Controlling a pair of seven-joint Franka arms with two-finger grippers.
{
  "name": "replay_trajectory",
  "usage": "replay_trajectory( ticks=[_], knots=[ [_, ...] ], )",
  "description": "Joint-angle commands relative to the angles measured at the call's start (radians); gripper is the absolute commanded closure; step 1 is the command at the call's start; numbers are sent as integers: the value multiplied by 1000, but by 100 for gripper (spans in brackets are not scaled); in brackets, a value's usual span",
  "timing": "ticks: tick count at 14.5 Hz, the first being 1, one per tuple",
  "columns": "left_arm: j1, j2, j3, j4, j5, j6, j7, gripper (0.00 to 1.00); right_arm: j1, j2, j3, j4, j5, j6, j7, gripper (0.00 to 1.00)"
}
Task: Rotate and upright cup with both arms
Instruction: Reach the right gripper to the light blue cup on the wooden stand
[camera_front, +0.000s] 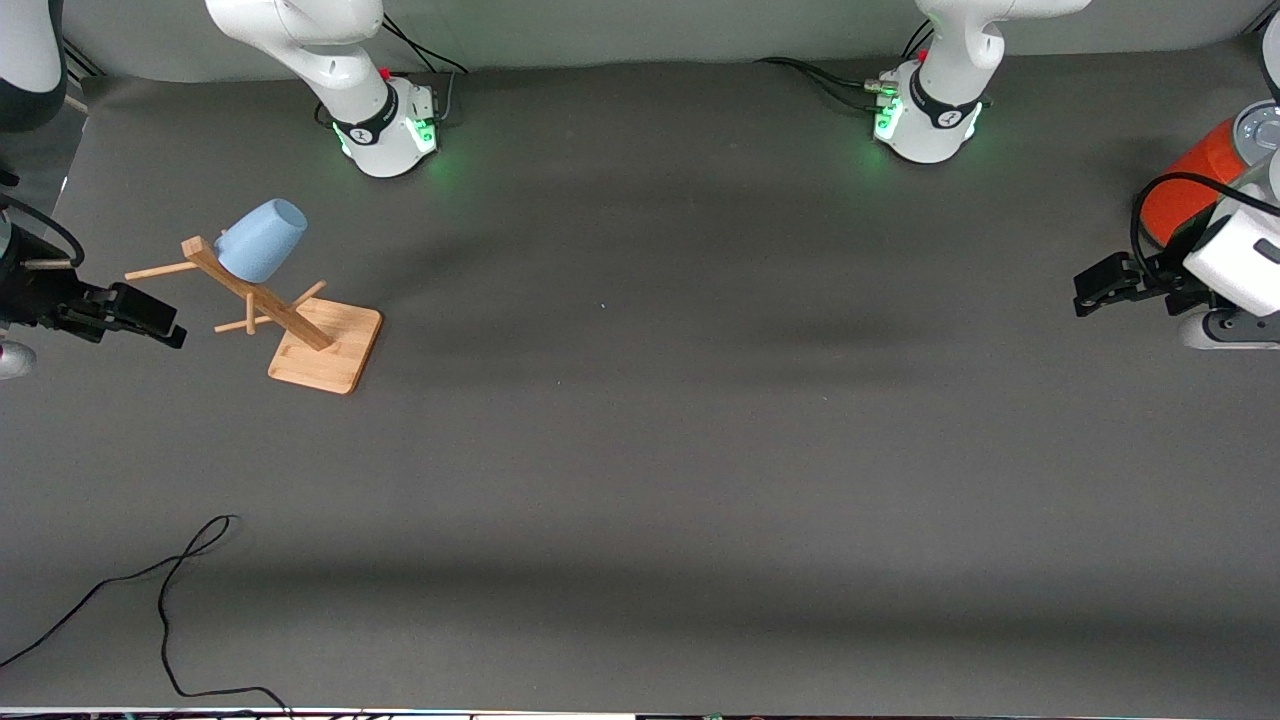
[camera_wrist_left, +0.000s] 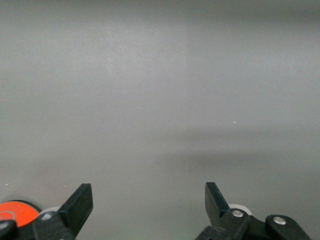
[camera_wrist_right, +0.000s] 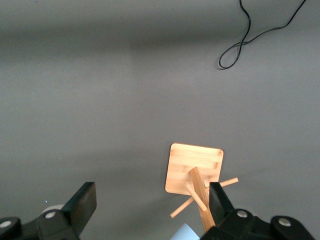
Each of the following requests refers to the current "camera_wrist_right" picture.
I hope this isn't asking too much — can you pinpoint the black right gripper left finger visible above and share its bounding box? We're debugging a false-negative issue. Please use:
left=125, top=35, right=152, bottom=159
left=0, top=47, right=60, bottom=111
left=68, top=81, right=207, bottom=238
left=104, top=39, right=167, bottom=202
left=0, top=181, right=98, bottom=240

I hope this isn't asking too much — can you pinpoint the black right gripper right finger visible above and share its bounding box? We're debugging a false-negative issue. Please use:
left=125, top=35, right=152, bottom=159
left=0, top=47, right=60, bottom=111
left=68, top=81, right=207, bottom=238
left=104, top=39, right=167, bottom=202
left=201, top=181, right=316, bottom=240

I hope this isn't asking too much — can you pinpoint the light blue plastic cup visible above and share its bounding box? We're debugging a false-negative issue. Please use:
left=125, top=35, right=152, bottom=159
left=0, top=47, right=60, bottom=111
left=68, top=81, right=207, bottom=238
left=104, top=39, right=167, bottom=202
left=171, top=223, right=201, bottom=240

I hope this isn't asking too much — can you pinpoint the wooden mug tree rack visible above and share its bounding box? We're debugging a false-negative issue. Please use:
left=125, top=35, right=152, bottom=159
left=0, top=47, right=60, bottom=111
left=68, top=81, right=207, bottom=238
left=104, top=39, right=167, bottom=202
left=164, top=142, right=240, bottom=233

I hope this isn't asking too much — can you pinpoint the thin black table cable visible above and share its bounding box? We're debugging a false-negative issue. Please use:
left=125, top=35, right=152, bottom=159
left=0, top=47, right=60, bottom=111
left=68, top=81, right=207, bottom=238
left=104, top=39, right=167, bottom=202
left=218, top=0, right=308, bottom=71

